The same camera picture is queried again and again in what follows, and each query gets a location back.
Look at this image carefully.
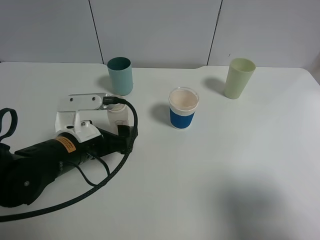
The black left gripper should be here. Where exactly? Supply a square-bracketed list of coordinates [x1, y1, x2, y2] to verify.
[74, 125, 138, 165]

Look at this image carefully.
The clear plastic drink bottle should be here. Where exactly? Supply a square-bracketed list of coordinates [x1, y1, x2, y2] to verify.
[107, 103, 129, 129]

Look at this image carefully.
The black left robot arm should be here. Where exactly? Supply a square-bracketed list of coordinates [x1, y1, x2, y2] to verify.
[0, 125, 133, 208]

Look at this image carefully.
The white cup with blue sleeve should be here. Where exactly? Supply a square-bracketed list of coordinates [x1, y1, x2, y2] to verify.
[168, 87, 200, 129]

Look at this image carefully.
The teal plastic cup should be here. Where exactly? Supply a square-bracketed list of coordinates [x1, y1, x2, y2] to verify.
[107, 57, 133, 96]

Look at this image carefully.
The pale green plastic cup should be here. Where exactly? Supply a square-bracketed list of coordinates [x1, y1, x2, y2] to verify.
[224, 58, 256, 100]

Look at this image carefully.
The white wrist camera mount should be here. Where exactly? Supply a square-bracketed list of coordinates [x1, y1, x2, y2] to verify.
[55, 92, 109, 143]

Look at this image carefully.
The black braided camera cable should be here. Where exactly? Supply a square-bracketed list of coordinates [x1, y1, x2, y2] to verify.
[0, 96, 140, 222]

